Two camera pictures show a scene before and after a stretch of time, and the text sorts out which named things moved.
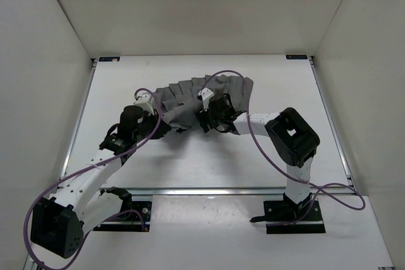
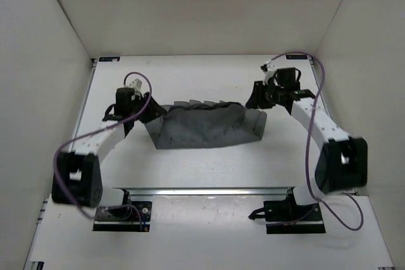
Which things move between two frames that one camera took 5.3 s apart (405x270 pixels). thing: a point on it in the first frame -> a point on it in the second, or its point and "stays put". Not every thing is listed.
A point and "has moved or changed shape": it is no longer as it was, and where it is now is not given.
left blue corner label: [109, 59] stays put
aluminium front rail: [204, 191] stays put
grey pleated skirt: [180, 100] has moved or changed shape
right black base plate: [283, 210] stays put
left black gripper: [162, 128] -> [155, 110]
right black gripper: [204, 116] -> [256, 100]
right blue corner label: [296, 56] stays put
